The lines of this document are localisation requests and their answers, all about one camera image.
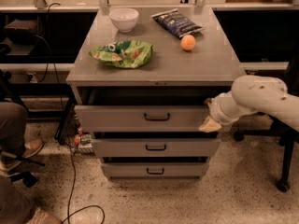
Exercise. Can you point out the orange fruit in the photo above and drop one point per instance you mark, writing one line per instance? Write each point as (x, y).
(188, 42)

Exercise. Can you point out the near person leg with shoe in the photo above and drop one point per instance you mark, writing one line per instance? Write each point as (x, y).
(15, 208)

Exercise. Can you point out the black box on shelf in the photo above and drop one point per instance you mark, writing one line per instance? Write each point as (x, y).
(22, 32)

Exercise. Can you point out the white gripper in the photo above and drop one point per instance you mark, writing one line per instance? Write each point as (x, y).
(217, 112)

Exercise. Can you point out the grey bottom drawer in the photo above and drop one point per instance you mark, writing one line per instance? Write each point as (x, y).
(191, 168)

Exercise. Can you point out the grey drawer cabinet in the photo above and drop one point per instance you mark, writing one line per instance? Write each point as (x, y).
(211, 63)

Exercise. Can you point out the person leg with shoe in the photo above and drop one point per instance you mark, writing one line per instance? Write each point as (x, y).
(15, 208)
(13, 119)

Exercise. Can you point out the grey top drawer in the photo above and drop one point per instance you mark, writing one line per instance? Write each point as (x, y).
(146, 109)

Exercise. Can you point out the white bowl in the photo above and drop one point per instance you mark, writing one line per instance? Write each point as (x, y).
(124, 19)

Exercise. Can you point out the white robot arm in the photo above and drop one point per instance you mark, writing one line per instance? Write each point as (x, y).
(273, 98)

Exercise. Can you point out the green chip bag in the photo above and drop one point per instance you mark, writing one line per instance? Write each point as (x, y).
(128, 54)

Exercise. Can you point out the blue chip bag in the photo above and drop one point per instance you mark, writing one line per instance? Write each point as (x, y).
(176, 24)

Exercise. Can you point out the grey drawer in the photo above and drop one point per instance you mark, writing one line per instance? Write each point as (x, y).
(191, 168)
(146, 109)
(187, 144)

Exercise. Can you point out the grey middle drawer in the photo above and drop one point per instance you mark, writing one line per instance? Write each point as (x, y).
(187, 144)

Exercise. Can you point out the black rolling robot base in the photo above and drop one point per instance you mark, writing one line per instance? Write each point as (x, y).
(288, 136)

